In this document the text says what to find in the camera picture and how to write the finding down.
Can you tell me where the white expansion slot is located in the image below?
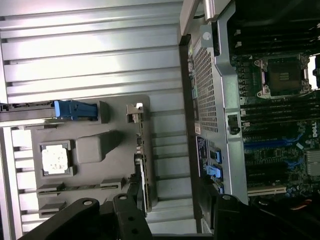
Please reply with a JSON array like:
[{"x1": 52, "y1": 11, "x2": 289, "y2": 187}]
[{"x1": 247, "y1": 186, "x2": 288, "y2": 198}]

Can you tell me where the black expansion slot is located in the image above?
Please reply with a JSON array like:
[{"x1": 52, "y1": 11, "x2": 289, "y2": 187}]
[{"x1": 246, "y1": 168, "x2": 286, "y2": 181}]

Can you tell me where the silver CPU chip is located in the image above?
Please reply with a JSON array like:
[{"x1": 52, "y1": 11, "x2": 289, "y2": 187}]
[{"x1": 41, "y1": 144, "x2": 69, "y2": 175}]

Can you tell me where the gray plastic parts rack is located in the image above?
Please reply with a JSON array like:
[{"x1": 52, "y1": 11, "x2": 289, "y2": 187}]
[{"x1": 29, "y1": 94, "x2": 159, "y2": 220}]

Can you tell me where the blue expansion slot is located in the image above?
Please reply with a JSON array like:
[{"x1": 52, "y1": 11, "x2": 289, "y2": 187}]
[{"x1": 243, "y1": 140, "x2": 288, "y2": 149}]

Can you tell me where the black case lock slider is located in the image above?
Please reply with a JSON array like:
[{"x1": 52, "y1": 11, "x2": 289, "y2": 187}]
[{"x1": 226, "y1": 113, "x2": 241, "y2": 135}]

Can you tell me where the silver chipset heatsink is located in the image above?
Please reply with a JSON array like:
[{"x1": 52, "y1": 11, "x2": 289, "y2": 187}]
[{"x1": 305, "y1": 149, "x2": 320, "y2": 176}]

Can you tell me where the hard disk with blue carrier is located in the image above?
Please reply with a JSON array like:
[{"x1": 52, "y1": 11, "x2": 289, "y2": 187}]
[{"x1": 0, "y1": 99, "x2": 98, "y2": 124}]

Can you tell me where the black RAM slot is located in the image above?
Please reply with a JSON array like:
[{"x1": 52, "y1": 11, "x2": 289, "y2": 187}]
[
  {"x1": 241, "y1": 109, "x2": 320, "y2": 120},
  {"x1": 240, "y1": 99, "x2": 320, "y2": 110}
]

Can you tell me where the blue USB port block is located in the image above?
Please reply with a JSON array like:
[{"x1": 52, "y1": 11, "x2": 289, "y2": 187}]
[{"x1": 191, "y1": 74, "x2": 199, "y2": 101}]

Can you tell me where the black and silver PC case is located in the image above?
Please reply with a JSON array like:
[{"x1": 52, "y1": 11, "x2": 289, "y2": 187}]
[{"x1": 176, "y1": 0, "x2": 320, "y2": 240}]

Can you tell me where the green motherboard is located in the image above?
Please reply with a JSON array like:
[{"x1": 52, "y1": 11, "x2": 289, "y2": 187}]
[{"x1": 231, "y1": 14, "x2": 320, "y2": 201}]

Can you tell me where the CPU socket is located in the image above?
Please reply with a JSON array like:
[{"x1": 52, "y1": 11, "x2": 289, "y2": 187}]
[{"x1": 253, "y1": 53, "x2": 312, "y2": 98}]

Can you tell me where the metal CPU socket cover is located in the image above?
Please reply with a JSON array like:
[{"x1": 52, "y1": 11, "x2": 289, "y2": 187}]
[{"x1": 308, "y1": 54, "x2": 320, "y2": 91}]

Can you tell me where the orange wire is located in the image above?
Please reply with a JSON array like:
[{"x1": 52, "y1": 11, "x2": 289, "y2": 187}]
[{"x1": 289, "y1": 199, "x2": 316, "y2": 213}]

